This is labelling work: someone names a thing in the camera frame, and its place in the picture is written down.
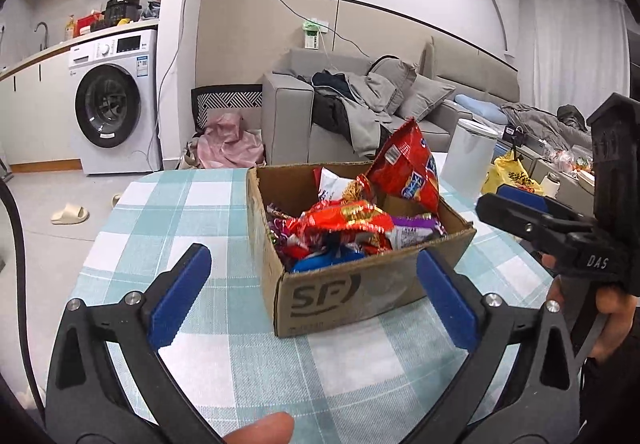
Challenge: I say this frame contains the white red-top chip bag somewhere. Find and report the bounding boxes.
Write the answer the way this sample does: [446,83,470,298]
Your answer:
[313,167,353,201]

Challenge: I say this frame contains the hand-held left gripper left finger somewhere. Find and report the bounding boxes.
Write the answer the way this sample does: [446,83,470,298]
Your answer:
[45,243,226,444]

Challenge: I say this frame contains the purple snack packet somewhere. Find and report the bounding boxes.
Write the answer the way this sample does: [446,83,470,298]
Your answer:
[387,215,447,250]

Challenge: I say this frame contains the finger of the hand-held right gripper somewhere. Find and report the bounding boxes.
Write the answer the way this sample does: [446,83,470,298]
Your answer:
[496,184,597,227]
[475,194,578,259]

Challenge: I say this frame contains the pink bag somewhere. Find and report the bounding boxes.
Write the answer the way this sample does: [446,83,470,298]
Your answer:
[187,111,266,170]

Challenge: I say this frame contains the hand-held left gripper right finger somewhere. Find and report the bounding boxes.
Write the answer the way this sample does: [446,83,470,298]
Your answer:
[400,248,585,444]

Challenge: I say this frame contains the blue cookie packet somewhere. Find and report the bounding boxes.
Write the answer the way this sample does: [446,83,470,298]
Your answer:
[291,248,366,274]

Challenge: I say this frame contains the green white checked tablecloth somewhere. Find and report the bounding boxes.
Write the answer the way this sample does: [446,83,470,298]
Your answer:
[42,151,586,444]

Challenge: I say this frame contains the beige storage box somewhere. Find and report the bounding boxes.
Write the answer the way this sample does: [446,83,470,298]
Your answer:
[560,169,596,210]

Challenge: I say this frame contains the white trash bin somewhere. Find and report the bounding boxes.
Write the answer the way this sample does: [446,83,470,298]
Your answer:
[442,118,499,202]

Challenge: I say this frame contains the dark clothes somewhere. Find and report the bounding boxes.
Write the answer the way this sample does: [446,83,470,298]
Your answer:
[311,70,361,145]

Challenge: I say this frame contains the black cable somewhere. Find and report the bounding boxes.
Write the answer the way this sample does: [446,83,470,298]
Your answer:
[0,179,46,405]

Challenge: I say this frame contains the person's right hand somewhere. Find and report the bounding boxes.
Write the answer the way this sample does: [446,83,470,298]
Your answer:
[542,254,640,365]

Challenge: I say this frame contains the black pressure cooker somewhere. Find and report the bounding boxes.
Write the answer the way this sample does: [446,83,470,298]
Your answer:
[104,0,142,22]

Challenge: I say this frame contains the red box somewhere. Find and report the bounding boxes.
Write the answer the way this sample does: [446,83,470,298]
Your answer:
[76,10,103,32]

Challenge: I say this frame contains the red gold noodle packet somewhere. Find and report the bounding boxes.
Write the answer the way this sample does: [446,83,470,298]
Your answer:
[284,200,396,247]

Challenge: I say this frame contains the person's left hand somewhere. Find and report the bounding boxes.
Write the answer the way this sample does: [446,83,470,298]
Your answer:
[222,413,296,444]

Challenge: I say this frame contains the white washing machine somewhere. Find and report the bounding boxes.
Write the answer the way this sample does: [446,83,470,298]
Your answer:
[68,29,163,175]

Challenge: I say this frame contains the white curtain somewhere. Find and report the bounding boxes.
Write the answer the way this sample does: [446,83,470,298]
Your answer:
[520,0,631,110]

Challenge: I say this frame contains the grey blanket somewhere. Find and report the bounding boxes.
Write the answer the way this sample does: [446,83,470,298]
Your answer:
[500,101,593,150]

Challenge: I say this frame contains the white kitchen cabinet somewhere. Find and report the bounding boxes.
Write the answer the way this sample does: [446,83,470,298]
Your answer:
[0,41,81,170]

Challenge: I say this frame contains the grey jacket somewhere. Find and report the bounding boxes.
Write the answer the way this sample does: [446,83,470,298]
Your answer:
[342,71,401,160]

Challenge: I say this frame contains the grey cushion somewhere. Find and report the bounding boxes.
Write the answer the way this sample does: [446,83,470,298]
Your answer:
[395,74,457,122]
[367,55,418,115]

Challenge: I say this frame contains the white green wall device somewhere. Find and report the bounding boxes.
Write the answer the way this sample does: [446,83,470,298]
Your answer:
[302,18,331,50]

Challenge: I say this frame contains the brown cardboard box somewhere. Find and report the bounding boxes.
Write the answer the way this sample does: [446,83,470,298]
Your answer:
[246,160,477,339]

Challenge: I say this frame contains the light blue pillow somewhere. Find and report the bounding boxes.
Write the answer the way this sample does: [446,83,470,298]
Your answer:
[454,94,508,125]

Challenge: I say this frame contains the yellow plastic bag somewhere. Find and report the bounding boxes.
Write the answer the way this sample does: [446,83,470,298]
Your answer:
[481,150,545,197]

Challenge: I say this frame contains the yellow noodle packet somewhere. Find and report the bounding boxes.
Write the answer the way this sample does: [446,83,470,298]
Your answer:
[342,174,376,205]

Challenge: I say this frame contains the large red snack packet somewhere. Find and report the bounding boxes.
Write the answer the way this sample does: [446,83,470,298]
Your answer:
[366,117,442,216]

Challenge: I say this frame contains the black white patterned chair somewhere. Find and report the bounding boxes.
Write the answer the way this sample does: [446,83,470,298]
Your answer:
[191,84,263,135]

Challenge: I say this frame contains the grey sofa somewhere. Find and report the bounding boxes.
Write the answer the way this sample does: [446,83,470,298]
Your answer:
[262,36,521,167]

